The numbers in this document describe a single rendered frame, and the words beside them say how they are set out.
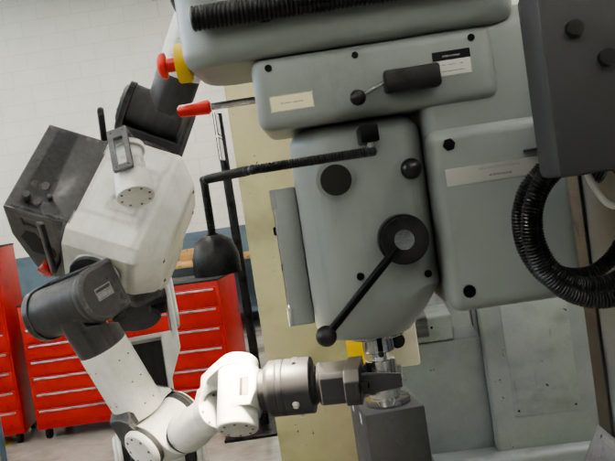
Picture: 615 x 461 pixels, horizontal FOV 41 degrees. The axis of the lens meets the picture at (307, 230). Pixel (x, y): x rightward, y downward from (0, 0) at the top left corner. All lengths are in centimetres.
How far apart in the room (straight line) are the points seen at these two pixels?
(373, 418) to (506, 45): 79
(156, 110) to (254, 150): 135
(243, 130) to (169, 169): 143
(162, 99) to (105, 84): 900
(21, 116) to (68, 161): 932
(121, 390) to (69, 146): 47
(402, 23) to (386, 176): 21
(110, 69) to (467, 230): 965
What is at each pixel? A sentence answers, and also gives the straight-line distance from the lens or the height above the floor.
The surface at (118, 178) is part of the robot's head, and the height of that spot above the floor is 161.
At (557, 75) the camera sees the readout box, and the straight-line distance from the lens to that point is 93.
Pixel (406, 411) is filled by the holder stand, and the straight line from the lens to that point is 165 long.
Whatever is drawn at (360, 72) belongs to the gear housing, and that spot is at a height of 169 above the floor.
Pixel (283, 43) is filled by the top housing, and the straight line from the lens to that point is 114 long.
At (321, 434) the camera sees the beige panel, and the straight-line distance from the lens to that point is 311.
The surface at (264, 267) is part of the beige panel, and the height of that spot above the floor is 128.
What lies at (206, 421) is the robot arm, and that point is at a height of 119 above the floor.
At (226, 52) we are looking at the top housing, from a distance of 114.
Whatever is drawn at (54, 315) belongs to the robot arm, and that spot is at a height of 139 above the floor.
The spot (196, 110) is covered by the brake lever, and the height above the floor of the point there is 170.
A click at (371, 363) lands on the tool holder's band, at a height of 127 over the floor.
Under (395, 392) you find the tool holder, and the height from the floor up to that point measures 122.
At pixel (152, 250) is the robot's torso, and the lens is 151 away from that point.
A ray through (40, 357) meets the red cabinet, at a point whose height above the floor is 61.
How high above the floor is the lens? 155
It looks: 3 degrees down
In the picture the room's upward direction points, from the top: 9 degrees counter-clockwise
